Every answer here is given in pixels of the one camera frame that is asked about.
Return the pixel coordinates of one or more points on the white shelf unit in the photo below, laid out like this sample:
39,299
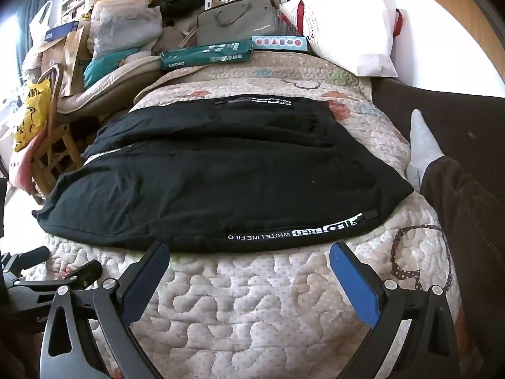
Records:
75,2

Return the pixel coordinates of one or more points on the grey laptop bag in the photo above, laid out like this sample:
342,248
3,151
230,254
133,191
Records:
236,23

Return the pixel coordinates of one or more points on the wooden chair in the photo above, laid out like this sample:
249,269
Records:
59,154

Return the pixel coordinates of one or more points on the dark brown bedding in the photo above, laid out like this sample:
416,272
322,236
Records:
465,126

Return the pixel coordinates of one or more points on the quilted patchwork blanket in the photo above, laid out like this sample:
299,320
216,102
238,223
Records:
256,304

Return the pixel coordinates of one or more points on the black pants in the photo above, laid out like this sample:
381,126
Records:
217,173

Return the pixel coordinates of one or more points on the teal paper pack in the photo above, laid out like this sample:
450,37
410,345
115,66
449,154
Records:
205,53

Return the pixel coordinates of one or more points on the beige bag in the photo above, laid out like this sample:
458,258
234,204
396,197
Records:
177,35

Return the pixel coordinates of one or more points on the teal cloth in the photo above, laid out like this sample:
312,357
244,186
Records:
98,69

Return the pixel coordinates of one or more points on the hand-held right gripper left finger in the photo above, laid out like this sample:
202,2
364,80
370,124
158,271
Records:
142,280

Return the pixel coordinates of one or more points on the clear plastic bag of clothes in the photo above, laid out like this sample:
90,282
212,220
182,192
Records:
122,23

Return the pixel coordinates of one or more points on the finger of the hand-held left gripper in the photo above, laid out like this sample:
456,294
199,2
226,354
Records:
85,272
33,253

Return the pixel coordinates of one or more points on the brown paper bag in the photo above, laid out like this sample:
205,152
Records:
73,63

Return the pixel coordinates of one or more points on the light blue shapes box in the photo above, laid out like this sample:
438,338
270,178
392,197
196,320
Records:
276,42

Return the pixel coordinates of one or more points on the beige seat cushion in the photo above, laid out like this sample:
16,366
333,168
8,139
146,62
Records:
110,90

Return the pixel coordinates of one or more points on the person's brown trouser leg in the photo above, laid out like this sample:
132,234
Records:
465,225

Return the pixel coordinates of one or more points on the dark blue curtain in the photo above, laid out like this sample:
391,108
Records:
31,0

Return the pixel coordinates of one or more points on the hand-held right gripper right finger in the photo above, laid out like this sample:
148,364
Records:
351,280

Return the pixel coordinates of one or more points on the person's grey sock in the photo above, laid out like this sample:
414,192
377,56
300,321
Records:
424,146

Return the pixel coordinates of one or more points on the white tote bag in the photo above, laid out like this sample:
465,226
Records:
39,27

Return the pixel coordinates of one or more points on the yellow plastic bag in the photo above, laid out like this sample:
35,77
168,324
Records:
33,118

